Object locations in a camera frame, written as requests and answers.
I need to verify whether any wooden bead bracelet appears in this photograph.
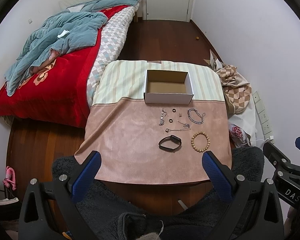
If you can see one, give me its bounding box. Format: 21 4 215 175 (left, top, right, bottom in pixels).
190 131 211 153

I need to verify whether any checkered bed sheet mattress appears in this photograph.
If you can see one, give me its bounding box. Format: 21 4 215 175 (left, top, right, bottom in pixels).
87 4 139 107

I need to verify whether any dark fluffy seat cover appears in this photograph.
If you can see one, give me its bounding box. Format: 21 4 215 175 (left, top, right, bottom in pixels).
52 146 265 240

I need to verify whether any white cardboard box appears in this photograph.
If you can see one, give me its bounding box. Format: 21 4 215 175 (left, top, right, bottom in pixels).
143 69 194 105

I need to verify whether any white power strip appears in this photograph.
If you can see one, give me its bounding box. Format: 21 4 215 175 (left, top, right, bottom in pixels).
252 91 274 144

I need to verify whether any white charger cable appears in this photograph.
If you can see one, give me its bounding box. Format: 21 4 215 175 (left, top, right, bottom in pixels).
250 135 274 147

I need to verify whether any silver pendant necklace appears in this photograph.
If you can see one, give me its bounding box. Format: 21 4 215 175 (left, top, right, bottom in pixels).
165 120 191 133

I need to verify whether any white red plastic bag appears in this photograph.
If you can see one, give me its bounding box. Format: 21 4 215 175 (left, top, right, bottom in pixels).
229 124 248 148

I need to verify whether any black smart band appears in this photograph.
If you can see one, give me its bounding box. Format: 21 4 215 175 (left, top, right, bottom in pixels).
158 135 182 152

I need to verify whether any brown checkered cloth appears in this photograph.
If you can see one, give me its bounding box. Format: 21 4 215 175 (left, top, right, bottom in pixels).
204 50 252 115

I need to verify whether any pink striped table cloth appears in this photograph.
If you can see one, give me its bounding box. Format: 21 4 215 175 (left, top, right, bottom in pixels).
75 61 232 184

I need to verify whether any blue-grey quilt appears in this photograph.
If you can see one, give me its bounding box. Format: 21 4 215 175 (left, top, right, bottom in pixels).
4 0 139 96

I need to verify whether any red blanket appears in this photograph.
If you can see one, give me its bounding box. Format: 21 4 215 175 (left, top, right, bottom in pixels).
0 5 132 128

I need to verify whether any silver chain bracelet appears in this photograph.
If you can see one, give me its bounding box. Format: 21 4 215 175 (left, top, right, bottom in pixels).
187 107 207 125

